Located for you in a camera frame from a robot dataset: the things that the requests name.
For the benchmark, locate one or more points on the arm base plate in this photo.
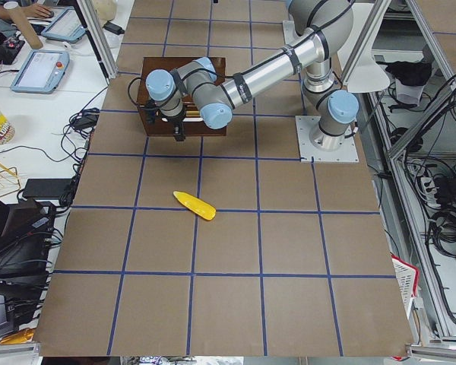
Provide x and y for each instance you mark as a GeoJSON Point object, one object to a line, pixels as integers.
{"type": "Point", "coordinates": [316, 147]}

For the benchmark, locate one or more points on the black power adapter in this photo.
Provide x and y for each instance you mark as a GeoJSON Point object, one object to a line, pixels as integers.
{"type": "Point", "coordinates": [53, 189]}

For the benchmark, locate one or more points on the white plastic basket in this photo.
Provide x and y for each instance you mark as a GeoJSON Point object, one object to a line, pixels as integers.
{"type": "Point", "coordinates": [407, 276]}

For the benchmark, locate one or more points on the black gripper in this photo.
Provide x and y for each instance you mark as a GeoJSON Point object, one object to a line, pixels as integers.
{"type": "Point", "coordinates": [175, 122]}

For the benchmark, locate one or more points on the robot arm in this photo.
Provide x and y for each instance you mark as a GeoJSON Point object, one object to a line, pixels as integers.
{"type": "Point", "coordinates": [321, 27]}

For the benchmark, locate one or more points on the beige baseball cap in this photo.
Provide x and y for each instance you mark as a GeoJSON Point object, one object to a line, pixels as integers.
{"type": "Point", "coordinates": [106, 9]}

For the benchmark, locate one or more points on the cardboard tube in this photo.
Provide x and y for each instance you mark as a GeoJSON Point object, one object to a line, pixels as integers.
{"type": "Point", "coordinates": [19, 16]}

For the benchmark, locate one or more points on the far teach pendant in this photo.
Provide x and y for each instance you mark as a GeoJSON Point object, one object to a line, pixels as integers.
{"type": "Point", "coordinates": [65, 26]}

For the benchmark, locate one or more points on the aluminium frame post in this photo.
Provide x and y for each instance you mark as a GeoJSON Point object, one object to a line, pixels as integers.
{"type": "Point", "coordinates": [91, 24]}

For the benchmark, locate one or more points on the near teach pendant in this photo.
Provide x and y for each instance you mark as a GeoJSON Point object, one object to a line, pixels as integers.
{"type": "Point", "coordinates": [41, 72]}

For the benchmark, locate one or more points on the yellow toy corn cob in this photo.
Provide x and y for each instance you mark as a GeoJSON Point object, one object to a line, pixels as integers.
{"type": "Point", "coordinates": [196, 205]}

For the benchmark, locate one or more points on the teach pendant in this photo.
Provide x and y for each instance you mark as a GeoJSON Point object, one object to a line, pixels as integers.
{"type": "Point", "coordinates": [65, 26]}
{"type": "Point", "coordinates": [41, 72]}

